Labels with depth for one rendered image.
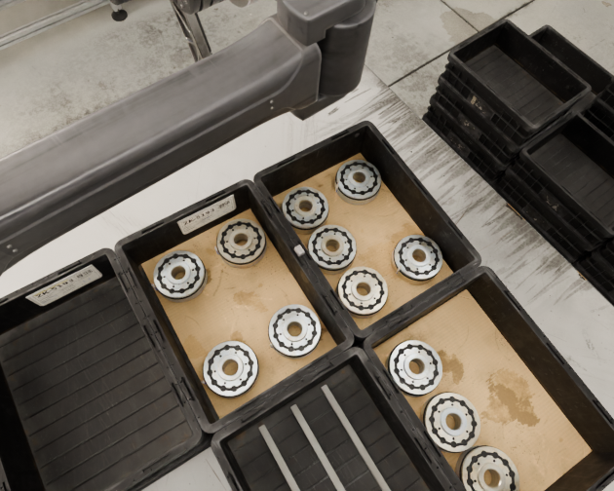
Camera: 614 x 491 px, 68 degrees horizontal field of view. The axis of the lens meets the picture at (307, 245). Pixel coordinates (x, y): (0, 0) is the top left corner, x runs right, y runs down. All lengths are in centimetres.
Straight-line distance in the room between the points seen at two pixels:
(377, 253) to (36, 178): 77
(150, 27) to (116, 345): 202
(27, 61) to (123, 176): 243
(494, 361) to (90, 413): 78
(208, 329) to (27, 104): 184
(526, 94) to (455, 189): 69
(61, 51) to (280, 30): 240
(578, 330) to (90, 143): 113
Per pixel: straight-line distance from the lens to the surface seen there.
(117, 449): 95
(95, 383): 98
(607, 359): 128
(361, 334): 83
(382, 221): 103
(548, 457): 102
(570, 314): 126
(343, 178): 104
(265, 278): 96
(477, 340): 100
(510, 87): 189
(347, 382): 92
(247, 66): 37
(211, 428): 81
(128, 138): 34
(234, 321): 94
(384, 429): 92
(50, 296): 100
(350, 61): 41
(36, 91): 261
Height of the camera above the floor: 173
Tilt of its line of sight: 66 degrees down
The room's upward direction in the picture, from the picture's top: 6 degrees clockwise
